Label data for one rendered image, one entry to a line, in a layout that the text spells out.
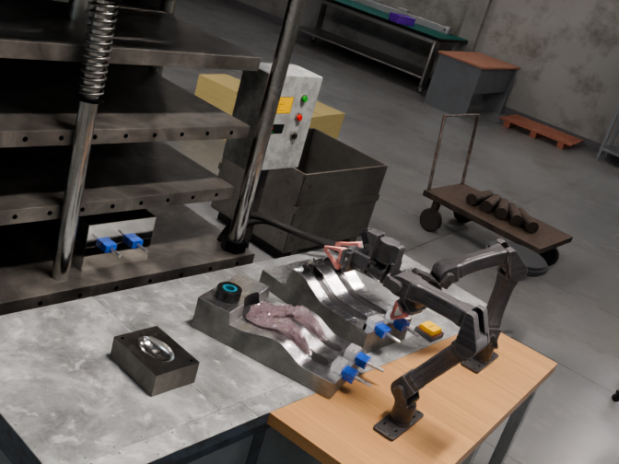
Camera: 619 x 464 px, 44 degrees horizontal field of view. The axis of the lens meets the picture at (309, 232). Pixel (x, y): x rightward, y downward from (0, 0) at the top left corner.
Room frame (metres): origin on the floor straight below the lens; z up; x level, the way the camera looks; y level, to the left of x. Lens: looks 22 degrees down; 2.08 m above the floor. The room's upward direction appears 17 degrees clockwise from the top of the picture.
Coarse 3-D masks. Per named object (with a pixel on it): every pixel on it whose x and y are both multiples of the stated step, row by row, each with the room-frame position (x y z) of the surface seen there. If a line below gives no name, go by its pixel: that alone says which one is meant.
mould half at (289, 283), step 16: (272, 272) 2.53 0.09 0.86; (288, 272) 2.57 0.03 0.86; (304, 272) 2.45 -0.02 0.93; (352, 272) 2.59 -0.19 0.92; (272, 288) 2.49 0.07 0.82; (288, 288) 2.44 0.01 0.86; (304, 288) 2.40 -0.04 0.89; (320, 288) 2.41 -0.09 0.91; (336, 288) 2.47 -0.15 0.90; (304, 304) 2.39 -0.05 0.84; (320, 304) 2.35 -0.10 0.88; (352, 304) 2.41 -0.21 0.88; (384, 304) 2.48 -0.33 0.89; (336, 320) 2.30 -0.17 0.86; (352, 320) 2.28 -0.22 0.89; (384, 320) 2.35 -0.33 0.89; (352, 336) 2.26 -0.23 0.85; (368, 336) 2.24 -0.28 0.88; (400, 336) 2.40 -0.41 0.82; (368, 352) 2.27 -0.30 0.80
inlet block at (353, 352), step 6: (348, 348) 2.11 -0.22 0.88; (354, 348) 2.12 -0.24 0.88; (360, 348) 2.13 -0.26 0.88; (348, 354) 2.10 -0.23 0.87; (354, 354) 2.10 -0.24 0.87; (360, 354) 2.12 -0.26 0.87; (366, 354) 2.13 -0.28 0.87; (354, 360) 2.10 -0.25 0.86; (360, 360) 2.09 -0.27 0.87; (366, 360) 2.10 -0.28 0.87; (360, 366) 2.09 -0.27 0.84; (366, 366) 2.10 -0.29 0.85; (372, 366) 2.09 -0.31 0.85; (378, 366) 2.09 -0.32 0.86
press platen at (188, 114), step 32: (0, 64) 2.61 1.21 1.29; (32, 64) 2.73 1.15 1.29; (64, 64) 2.86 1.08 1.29; (128, 64) 3.14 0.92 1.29; (0, 96) 2.29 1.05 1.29; (32, 96) 2.38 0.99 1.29; (64, 96) 2.48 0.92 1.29; (128, 96) 2.70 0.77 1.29; (160, 96) 2.82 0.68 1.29; (192, 96) 2.95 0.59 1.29; (0, 128) 2.02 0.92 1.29; (32, 128) 2.10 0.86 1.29; (64, 128) 2.18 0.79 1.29; (96, 128) 2.26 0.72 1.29; (128, 128) 2.35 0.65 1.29; (160, 128) 2.45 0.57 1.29; (192, 128) 2.55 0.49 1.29; (224, 128) 2.68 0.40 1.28
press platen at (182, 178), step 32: (0, 160) 2.38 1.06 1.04; (32, 160) 2.46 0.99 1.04; (64, 160) 2.54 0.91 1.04; (96, 160) 2.63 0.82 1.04; (128, 160) 2.72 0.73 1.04; (160, 160) 2.82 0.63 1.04; (192, 160) 2.93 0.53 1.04; (0, 192) 2.14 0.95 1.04; (32, 192) 2.21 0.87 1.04; (96, 192) 2.35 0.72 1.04; (128, 192) 2.43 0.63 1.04; (160, 192) 2.51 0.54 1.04; (192, 192) 2.61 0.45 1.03; (224, 192) 2.74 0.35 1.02; (0, 224) 2.03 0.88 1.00
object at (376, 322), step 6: (372, 318) 2.29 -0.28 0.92; (378, 318) 2.30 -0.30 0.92; (372, 324) 2.27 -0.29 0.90; (378, 324) 2.28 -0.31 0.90; (384, 324) 2.30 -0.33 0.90; (378, 330) 2.26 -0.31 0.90; (384, 330) 2.26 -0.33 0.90; (390, 330) 2.27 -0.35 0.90; (384, 336) 2.25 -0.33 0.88; (390, 336) 2.25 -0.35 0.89
